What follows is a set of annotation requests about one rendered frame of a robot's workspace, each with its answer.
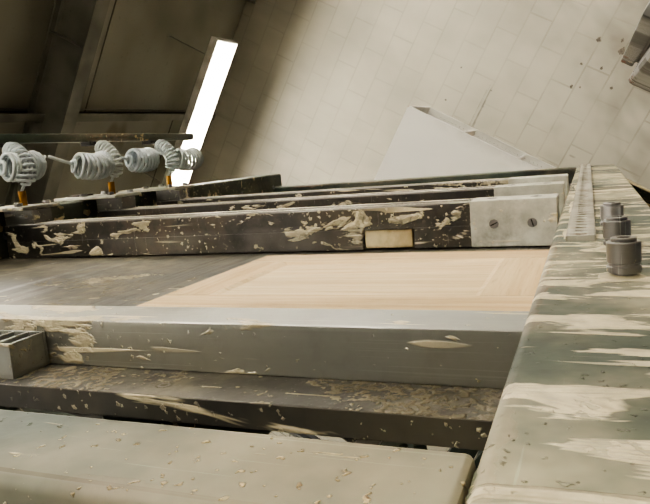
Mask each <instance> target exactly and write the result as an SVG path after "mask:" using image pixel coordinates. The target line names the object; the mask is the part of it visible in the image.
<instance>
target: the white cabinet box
mask: <svg viewBox="0 0 650 504"><path fill-rule="evenodd" d="M549 168H556V167H554V166H552V165H550V164H547V163H545V162H543V161H541V160H539V159H537V158H535V157H533V156H531V155H529V154H527V153H525V152H523V151H521V150H519V149H516V148H514V147H512V146H510V145H508V144H506V143H504V142H502V141H500V140H498V139H496V138H494V137H492V136H490V135H487V134H485V133H483V132H481V131H479V130H477V129H475V128H473V127H471V126H469V125H467V124H465V123H463V122H461V121H459V120H456V119H454V118H452V117H450V116H448V115H446V114H444V113H442V112H440V111H438V110H436V109H434V108H432V107H430V106H408V107H407V109H406V112H405V114H404V116H403V118H402V120H401V122H400V124H399V127H398V129H397V131H396V133H395V135H394V137H393V140H392V142H391V144H390V146H389V148H388V150H387V153H386V155H385V157H384V159H383V161H382V163H381V166H380V168H379V170H378V172H377V174H376V176H375V178H374V180H383V179H398V178H413V177H428V176H443V175H458V174H473V173H488V172H503V171H518V170H533V169H549Z"/></svg>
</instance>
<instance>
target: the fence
mask: <svg viewBox="0 0 650 504"><path fill-rule="evenodd" d="M528 314H529V311H463V310H383V309H302V308H221V307H140V306H59V305H0V330H19V331H44V332H45V337H46V343H47V348H48V354H49V360H50V363H56V364H74V365H92V366H109V367H127V368H145V369H163V370H180V371H198V372H216V373H234V374H251V375H269V376H287V377H305V378H322V379H340V380H358V381H376V382H393V383H411V384H429V385H447V386H464V387H482V388H500V389H504V387H505V384H506V381H507V378H508V375H509V372H510V369H511V366H512V363H513V360H514V356H515V353H516V350H517V347H518V344H519V341H520V338H521V335H522V332H523V329H524V326H525V323H526V320H527V317H528Z"/></svg>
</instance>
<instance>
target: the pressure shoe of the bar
mask: <svg viewBox="0 0 650 504"><path fill-rule="evenodd" d="M365 241H366V248H400V247H414V246H415V245H414V228H413V229H386V230H365Z"/></svg>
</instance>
